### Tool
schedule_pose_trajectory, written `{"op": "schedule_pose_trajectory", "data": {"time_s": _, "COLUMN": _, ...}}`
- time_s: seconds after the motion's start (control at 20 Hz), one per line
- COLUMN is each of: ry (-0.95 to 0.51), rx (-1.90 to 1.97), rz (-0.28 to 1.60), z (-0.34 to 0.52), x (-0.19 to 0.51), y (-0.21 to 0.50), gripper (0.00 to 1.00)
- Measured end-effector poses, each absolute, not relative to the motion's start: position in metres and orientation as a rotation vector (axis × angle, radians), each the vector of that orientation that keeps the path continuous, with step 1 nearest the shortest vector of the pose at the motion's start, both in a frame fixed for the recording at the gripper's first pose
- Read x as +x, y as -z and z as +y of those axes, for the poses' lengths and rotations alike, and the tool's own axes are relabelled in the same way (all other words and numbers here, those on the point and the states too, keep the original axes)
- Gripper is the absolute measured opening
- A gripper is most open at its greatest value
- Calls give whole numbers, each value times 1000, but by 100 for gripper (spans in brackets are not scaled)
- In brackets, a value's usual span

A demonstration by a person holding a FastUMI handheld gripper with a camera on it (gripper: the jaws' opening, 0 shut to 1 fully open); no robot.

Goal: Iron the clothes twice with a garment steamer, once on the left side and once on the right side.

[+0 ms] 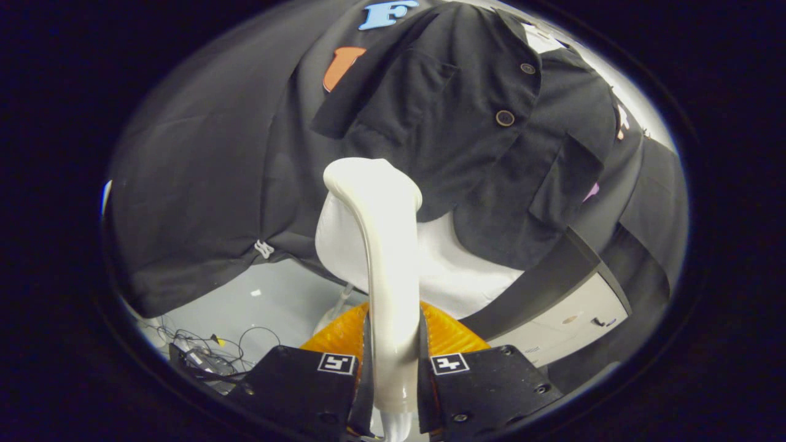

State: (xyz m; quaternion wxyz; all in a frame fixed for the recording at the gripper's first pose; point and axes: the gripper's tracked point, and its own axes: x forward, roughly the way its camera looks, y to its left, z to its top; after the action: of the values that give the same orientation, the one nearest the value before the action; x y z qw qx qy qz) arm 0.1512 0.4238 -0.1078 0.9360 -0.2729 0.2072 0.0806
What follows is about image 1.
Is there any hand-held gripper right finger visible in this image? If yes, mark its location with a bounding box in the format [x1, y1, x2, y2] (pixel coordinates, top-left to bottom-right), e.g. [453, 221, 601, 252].
[418, 301, 564, 440]

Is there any tangle of black floor cables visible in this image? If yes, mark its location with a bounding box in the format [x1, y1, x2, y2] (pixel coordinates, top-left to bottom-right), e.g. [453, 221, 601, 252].
[138, 322, 283, 394]

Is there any black jacket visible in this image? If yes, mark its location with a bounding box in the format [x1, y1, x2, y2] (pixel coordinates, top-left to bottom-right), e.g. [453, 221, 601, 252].
[310, 1, 621, 272]

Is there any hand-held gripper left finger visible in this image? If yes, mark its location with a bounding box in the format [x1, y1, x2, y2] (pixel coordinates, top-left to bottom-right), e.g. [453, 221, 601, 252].
[224, 301, 376, 441]

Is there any grey cabinet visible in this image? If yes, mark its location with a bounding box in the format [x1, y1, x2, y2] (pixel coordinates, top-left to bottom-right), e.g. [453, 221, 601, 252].
[457, 226, 633, 369]

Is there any black backdrop cloth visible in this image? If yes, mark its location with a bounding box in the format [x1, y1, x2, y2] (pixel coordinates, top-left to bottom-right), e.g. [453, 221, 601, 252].
[104, 0, 688, 394]

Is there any white mannequin torso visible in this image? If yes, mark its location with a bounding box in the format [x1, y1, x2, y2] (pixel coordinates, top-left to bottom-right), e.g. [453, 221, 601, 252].
[313, 23, 566, 335]

